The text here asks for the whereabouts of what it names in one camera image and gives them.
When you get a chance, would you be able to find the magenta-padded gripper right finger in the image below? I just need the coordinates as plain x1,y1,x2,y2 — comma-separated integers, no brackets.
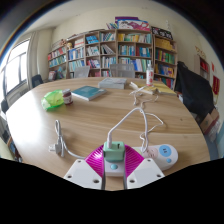
123,144,166,190

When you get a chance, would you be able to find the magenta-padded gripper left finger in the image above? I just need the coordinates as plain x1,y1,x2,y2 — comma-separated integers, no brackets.
63,144,107,191

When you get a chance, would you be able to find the green charger block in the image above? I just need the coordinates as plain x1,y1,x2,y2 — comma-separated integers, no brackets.
102,140,127,163

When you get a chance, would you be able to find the white power strip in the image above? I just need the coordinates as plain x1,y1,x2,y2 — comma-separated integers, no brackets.
104,143,179,178

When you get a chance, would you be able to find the small dark jar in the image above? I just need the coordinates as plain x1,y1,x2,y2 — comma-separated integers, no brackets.
62,88,74,106

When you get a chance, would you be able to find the green plastic bag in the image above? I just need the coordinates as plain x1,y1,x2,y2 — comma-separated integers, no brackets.
40,89,65,112

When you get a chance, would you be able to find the teal book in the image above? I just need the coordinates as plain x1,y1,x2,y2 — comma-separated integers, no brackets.
70,85,108,102

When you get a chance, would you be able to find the yellow book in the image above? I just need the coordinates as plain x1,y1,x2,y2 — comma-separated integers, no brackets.
134,83,158,96

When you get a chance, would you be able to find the cardboard box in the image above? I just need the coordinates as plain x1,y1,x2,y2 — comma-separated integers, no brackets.
199,107,221,136

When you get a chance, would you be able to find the yellow folder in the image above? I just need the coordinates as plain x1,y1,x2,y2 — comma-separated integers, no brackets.
153,80,177,96

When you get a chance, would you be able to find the black cloth cover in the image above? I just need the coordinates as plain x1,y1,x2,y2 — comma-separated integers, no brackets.
174,60,214,123

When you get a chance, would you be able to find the grey book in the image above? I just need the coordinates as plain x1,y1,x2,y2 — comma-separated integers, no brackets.
98,77,128,90

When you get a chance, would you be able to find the white bottle with red label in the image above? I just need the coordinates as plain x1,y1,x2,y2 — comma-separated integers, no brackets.
145,63,155,88

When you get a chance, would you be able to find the dark chair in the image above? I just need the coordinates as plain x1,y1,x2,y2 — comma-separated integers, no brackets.
30,74,44,89

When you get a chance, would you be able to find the grey mesh chair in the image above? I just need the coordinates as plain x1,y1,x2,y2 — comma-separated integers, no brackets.
109,63,136,79

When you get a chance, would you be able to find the wooden bookshelf unit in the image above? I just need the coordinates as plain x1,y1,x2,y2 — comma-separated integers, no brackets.
46,16,179,89

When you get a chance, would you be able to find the window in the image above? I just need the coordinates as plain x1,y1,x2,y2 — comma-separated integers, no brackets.
0,39,30,98

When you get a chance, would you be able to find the white power strip cord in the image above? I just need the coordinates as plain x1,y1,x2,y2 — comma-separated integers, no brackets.
48,119,87,160

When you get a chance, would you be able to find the white charger cable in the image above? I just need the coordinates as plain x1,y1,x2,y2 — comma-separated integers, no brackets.
106,96,165,154

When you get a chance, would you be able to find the white cable with connector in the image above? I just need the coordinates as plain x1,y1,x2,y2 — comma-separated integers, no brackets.
129,81,151,106

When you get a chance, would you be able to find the red wall hanging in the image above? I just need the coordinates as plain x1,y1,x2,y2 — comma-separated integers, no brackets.
212,75,221,96

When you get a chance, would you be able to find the small wall shelf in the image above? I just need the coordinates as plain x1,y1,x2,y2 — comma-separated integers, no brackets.
194,54,211,79

